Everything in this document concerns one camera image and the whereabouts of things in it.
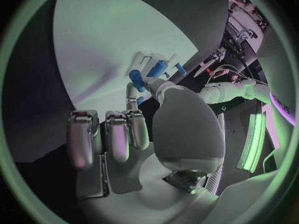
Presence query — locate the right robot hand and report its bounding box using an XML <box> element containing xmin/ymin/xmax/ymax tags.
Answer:
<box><xmin>66</xmin><ymin>78</ymin><xmax>226</xmax><ymax>224</ymax></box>

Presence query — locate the blue short cylinder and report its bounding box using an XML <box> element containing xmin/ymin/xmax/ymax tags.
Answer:
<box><xmin>128</xmin><ymin>69</ymin><xmax>147</xmax><ymax>93</ymax></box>

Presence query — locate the white task board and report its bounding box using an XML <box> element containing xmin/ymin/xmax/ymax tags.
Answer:
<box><xmin>53</xmin><ymin>0</ymin><xmax>199</xmax><ymax>110</ymax></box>

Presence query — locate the blue peg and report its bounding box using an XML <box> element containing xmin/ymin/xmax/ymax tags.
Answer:
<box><xmin>174</xmin><ymin>63</ymin><xmax>187</xmax><ymax>75</ymax></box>

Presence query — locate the glowing light bar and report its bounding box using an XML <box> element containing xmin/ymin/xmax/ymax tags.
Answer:
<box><xmin>236</xmin><ymin>113</ymin><xmax>267</xmax><ymax>173</ymax></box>

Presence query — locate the blue long cylinder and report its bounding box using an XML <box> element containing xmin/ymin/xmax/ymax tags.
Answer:
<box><xmin>146</xmin><ymin>59</ymin><xmax>169</xmax><ymax>78</ymax></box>

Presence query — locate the workshop desk with equipment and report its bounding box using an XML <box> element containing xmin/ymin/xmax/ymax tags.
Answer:
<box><xmin>223</xmin><ymin>0</ymin><xmax>270</xmax><ymax>60</ymax></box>

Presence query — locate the white cable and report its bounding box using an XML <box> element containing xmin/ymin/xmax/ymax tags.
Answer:
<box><xmin>208</xmin><ymin>64</ymin><xmax>268</xmax><ymax>85</ymax></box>

